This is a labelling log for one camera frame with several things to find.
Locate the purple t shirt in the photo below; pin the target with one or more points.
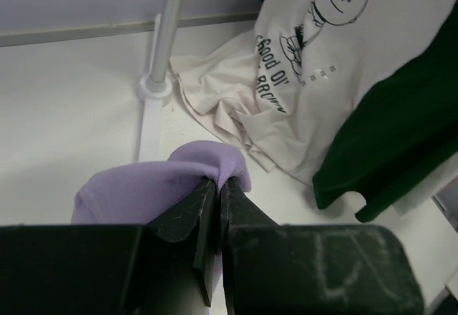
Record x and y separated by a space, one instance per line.
138 193

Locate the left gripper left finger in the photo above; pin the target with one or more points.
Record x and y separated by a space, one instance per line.
181 263

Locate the white clothes rack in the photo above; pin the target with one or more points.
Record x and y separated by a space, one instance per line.
155 87

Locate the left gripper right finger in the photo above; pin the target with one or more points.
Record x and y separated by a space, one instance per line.
236 210

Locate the dark green t shirt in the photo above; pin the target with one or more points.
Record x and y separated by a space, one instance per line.
400 132

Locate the cream printed t shirt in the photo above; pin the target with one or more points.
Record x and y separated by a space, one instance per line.
283 89

